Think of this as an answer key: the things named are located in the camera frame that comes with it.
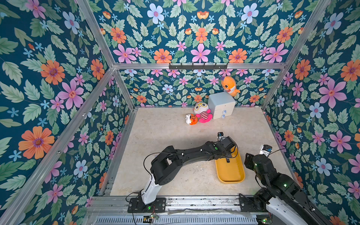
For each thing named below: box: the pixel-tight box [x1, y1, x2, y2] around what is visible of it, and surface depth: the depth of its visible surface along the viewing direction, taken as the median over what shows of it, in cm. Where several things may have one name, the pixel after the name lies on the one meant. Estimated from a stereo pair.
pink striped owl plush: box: [193, 102, 214, 124], surface depth 111 cm
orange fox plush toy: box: [221, 75, 241, 98], surface depth 98 cm
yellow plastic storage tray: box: [214, 145, 246, 184], surface depth 86 cm
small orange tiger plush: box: [185, 113, 199, 126], surface depth 108 cm
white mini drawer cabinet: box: [207, 91, 237, 120], surface depth 108 cm
